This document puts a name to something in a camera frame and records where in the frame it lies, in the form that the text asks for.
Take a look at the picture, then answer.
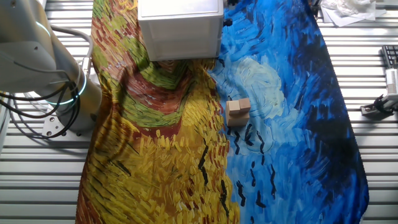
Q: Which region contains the stepped wooden block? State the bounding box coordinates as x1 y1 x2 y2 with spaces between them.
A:
225 97 252 128

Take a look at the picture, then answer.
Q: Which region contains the white plastic drawer cabinet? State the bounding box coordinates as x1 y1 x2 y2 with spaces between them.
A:
137 0 224 62

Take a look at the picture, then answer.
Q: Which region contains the crumpled white paper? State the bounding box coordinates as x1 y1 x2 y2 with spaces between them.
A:
319 0 388 28

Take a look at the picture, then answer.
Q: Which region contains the blue and yellow painted cloth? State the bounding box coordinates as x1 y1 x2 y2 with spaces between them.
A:
75 0 371 224

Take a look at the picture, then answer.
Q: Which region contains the black keyboard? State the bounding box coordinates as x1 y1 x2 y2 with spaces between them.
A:
381 45 398 68

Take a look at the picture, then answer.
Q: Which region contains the thick grey robot cable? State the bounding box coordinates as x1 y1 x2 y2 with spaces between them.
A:
49 24 95 77

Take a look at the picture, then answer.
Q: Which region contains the black cable bundle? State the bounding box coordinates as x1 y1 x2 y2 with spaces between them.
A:
0 60 81 140

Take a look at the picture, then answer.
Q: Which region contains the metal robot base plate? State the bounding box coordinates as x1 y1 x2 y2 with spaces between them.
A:
41 107 83 140

